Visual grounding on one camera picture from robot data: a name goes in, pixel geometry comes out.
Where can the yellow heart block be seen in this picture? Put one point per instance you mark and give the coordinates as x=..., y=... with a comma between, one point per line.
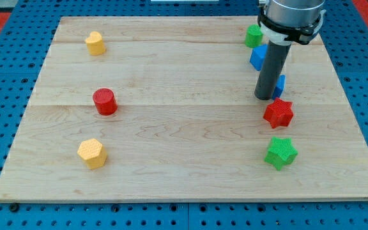
x=95, y=43

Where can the green cylinder block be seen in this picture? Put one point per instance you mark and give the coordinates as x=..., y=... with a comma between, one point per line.
x=253, y=36

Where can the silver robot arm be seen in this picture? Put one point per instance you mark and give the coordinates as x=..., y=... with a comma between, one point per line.
x=290, y=4

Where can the red cylinder block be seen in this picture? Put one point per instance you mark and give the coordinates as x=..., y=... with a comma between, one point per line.
x=105, y=101

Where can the blue cube block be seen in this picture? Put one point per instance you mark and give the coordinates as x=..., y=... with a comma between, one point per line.
x=258, y=56

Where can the small blue block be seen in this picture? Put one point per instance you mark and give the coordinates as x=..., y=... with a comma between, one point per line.
x=279, y=88

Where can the yellow hexagon block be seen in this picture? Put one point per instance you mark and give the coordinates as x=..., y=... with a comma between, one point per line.
x=92, y=153

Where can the green star block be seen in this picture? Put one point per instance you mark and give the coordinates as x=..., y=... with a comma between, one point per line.
x=280, y=152

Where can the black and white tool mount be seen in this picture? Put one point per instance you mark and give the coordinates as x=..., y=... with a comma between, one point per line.
x=286, y=25

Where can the red star block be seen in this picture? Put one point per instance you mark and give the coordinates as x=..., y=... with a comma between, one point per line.
x=279, y=113

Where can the wooden board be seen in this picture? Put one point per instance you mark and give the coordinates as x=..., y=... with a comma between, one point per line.
x=188, y=127

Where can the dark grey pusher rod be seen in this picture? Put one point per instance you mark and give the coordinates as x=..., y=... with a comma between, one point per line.
x=273, y=64

